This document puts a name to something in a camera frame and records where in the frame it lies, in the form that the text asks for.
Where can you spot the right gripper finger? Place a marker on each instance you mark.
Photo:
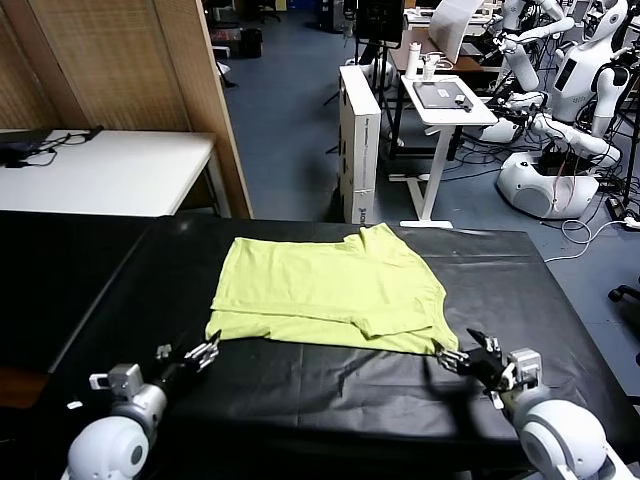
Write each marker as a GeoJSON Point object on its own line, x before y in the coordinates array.
{"type": "Point", "coordinates": [452, 359]}
{"type": "Point", "coordinates": [490, 346]}

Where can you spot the wooden folding screen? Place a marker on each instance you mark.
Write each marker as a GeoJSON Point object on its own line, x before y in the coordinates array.
{"type": "Point", "coordinates": [125, 65]}

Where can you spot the yellow-green t-shirt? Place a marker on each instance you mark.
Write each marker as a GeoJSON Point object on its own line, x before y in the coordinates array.
{"type": "Point", "coordinates": [325, 285]}

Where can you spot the black waste bin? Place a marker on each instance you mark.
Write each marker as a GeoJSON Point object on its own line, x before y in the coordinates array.
{"type": "Point", "coordinates": [252, 44]}

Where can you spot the black office chair base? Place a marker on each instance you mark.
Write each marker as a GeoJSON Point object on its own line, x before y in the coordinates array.
{"type": "Point", "coordinates": [625, 292]}

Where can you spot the black tripod stand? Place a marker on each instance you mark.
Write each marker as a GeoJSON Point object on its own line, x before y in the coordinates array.
{"type": "Point", "coordinates": [631, 150]}

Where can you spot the white rectangular table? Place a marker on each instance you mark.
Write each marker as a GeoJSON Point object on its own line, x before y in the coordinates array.
{"type": "Point", "coordinates": [115, 170]}

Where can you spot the small black desk device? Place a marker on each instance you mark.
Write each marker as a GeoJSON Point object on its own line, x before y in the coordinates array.
{"type": "Point", "coordinates": [464, 102]}

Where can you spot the white desk gadget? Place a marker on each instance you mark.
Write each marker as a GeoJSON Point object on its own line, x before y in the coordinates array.
{"type": "Point", "coordinates": [431, 67]}

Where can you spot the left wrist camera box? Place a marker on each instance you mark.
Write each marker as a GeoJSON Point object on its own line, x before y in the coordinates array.
{"type": "Point", "coordinates": [125, 377]}

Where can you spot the white standing desk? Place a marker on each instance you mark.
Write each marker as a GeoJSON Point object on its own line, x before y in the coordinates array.
{"type": "Point", "coordinates": [450, 116]}

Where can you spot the white humanoid robot with base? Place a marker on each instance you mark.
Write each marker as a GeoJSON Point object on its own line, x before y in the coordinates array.
{"type": "Point", "coordinates": [575, 85]}

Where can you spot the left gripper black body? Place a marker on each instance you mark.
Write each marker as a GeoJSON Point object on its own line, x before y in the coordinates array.
{"type": "Point", "coordinates": [175, 372]}

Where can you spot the grey closed laptop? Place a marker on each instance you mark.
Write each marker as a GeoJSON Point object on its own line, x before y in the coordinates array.
{"type": "Point", "coordinates": [437, 95]}

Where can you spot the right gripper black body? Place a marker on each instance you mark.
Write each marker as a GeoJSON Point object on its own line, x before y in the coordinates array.
{"type": "Point", "coordinates": [485, 367]}

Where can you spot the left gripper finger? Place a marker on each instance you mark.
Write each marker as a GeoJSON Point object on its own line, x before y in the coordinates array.
{"type": "Point", "coordinates": [164, 352]}
{"type": "Point", "coordinates": [202, 356]}

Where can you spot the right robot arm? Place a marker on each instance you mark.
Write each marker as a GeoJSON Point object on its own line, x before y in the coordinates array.
{"type": "Point", "coordinates": [560, 440]}

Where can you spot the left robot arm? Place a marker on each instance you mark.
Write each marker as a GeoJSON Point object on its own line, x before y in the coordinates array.
{"type": "Point", "coordinates": [110, 450]}

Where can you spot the floor power strip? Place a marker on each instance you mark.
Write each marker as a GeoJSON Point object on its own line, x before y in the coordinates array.
{"type": "Point", "coordinates": [614, 205]}

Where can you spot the brown wooden table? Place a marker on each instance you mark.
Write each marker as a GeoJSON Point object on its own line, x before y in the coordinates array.
{"type": "Point", "coordinates": [470, 64]}

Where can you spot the white drink bottle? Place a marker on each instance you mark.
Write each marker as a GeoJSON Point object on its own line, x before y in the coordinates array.
{"type": "Point", "coordinates": [412, 61]}

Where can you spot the black plastic table cover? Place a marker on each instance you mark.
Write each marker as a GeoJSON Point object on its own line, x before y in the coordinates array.
{"type": "Point", "coordinates": [500, 300]}

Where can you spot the tall white cardboard box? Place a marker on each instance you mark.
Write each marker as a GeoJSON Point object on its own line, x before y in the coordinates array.
{"type": "Point", "coordinates": [357, 150]}

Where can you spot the black laptop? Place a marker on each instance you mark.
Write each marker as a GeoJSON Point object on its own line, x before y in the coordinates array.
{"type": "Point", "coordinates": [20, 144]}

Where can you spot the black side table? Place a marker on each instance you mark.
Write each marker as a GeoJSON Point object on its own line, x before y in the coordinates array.
{"type": "Point", "coordinates": [50, 280]}

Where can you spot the white humanoid robot raised arm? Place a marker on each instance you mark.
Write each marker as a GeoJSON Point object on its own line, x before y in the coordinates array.
{"type": "Point", "coordinates": [520, 65]}

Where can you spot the white curved panel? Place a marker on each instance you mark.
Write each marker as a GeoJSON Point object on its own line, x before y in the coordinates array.
{"type": "Point", "coordinates": [447, 30]}

